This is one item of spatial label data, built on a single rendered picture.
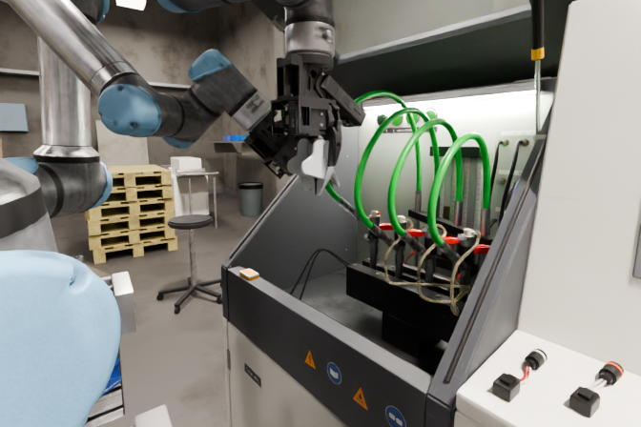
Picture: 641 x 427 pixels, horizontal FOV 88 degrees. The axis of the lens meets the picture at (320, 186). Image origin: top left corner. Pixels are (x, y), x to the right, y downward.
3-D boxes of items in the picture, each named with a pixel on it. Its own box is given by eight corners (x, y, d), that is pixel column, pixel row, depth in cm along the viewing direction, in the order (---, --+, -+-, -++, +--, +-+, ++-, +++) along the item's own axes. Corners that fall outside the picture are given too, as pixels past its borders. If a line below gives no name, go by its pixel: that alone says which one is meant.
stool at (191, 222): (220, 277, 320) (217, 209, 311) (236, 301, 273) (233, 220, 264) (155, 291, 293) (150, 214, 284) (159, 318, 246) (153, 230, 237)
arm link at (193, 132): (133, 120, 60) (171, 77, 57) (172, 124, 71) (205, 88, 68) (159, 153, 60) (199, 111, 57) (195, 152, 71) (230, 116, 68)
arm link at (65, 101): (10, 217, 68) (-8, -72, 60) (76, 205, 83) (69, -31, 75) (59, 225, 66) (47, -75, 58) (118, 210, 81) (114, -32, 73)
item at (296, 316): (228, 322, 95) (226, 268, 93) (242, 316, 98) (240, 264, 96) (421, 492, 49) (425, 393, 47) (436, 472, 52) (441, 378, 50)
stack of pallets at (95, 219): (86, 237, 457) (79, 167, 444) (158, 227, 509) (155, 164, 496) (87, 267, 349) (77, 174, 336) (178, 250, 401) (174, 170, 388)
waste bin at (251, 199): (268, 214, 596) (267, 184, 588) (244, 218, 571) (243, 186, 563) (258, 211, 634) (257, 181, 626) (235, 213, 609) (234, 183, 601)
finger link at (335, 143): (314, 165, 54) (313, 111, 53) (321, 165, 55) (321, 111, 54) (334, 167, 50) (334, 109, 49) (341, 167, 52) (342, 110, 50)
